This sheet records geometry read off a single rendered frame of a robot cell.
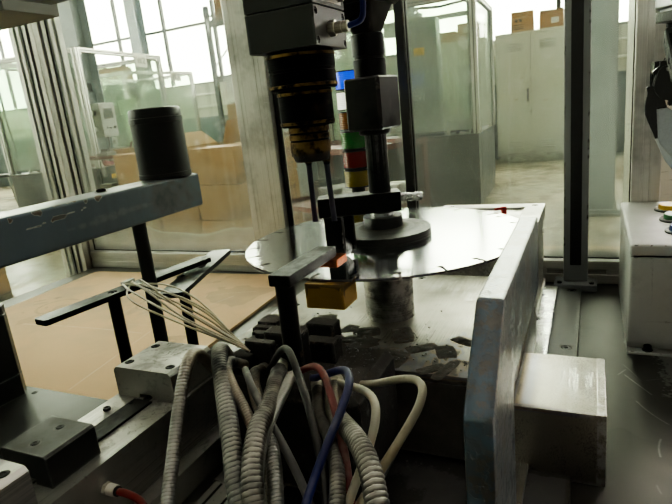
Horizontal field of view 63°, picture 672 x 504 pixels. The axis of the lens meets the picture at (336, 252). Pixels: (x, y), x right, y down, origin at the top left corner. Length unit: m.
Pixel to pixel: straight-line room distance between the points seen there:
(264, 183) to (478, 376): 1.00
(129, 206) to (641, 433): 0.57
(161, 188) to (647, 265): 0.60
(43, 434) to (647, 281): 0.69
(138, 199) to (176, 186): 0.06
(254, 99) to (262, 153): 0.11
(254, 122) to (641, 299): 0.82
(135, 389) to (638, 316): 0.62
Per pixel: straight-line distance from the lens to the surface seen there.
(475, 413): 0.28
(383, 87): 0.54
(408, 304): 0.66
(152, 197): 0.62
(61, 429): 0.50
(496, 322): 0.29
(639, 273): 0.80
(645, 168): 1.05
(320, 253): 0.48
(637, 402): 0.73
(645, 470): 0.62
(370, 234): 0.62
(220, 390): 0.41
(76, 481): 0.48
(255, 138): 1.24
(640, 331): 0.83
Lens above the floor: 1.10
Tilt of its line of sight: 15 degrees down
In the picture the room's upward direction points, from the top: 6 degrees counter-clockwise
